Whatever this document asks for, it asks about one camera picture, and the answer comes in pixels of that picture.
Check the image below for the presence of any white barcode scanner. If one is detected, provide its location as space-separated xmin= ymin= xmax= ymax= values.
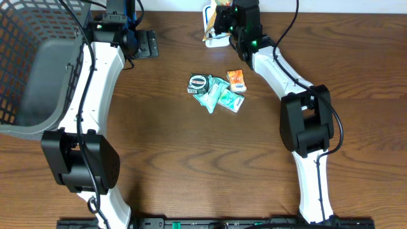
xmin=202 ymin=4 xmax=229 ymax=48

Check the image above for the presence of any dark mesh plastic basket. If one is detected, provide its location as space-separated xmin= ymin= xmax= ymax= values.
xmin=1 ymin=0 xmax=90 ymax=141

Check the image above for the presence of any teal snack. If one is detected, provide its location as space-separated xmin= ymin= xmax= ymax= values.
xmin=193 ymin=77 xmax=230 ymax=114

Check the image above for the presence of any yellow snack bag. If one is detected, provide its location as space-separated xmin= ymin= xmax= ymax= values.
xmin=202 ymin=0 xmax=233 ymax=42

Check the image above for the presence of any orange small packet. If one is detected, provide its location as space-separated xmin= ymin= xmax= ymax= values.
xmin=226 ymin=70 xmax=247 ymax=93

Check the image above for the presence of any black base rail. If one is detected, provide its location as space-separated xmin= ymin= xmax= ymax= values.
xmin=57 ymin=217 xmax=376 ymax=229

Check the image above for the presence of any green tissue pack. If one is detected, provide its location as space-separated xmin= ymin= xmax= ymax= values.
xmin=217 ymin=89 xmax=245 ymax=113

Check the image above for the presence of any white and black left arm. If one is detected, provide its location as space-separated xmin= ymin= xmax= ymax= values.
xmin=41 ymin=21 xmax=158 ymax=228

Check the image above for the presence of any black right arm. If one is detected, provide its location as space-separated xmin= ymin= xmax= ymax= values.
xmin=214 ymin=1 xmax=334 ymax=225

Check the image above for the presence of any round label dark packet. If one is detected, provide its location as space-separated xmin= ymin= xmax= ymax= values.
xmin=187 ymin=74 xmax=212 ymax=94

